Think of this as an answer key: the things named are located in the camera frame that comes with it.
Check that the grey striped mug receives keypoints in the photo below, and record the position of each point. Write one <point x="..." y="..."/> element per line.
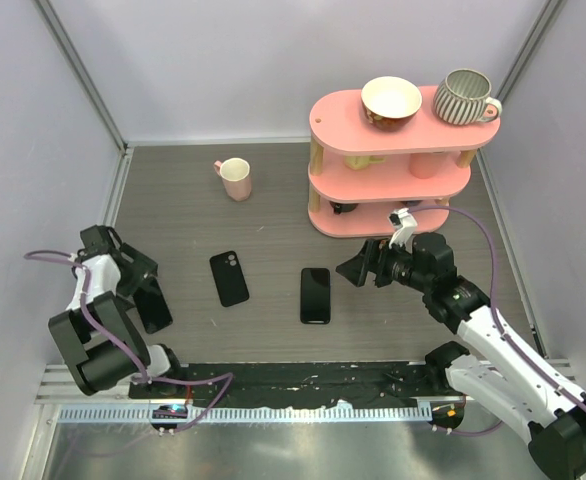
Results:
<point x="463" y="98"/>

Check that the black phone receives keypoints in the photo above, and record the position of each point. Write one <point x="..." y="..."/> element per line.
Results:
<point x="152" y="307"/>

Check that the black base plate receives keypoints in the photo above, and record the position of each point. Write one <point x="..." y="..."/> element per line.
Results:
<point x="324" y="384"/>

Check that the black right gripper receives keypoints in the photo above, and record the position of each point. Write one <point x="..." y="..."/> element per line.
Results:
<point x="373" y="258"/>

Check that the pink three-tier wooden shelf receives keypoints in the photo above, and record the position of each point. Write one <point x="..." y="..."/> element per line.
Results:
<point x="339" y="129"/>

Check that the yellow mug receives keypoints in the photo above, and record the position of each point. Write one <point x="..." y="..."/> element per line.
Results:
<point x="357" y="163"/>

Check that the dark green mug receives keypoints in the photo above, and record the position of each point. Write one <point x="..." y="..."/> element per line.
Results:
<point x="343" y="208"/>

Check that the white slotted cable duct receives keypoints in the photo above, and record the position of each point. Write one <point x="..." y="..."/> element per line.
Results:
<point x="158" y="413"/>

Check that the pink cup on shelf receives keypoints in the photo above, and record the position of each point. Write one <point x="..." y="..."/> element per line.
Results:
<point x="426" y="165"/>

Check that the dark smartphone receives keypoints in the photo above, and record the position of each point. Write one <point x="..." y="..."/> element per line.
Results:
<point x="315" y="295"/>

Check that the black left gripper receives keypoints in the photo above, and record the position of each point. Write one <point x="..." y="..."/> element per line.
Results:
<point x="141" y="269"/>

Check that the pink faceted mug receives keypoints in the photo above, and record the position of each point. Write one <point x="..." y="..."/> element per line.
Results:
<point x="236" y="177"/>

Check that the white floral bowl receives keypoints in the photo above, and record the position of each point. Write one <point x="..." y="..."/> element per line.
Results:
<point x="390" y="102"/>

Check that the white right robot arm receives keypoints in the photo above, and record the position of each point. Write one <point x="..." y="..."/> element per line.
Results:
<point x="489" y="361"/>

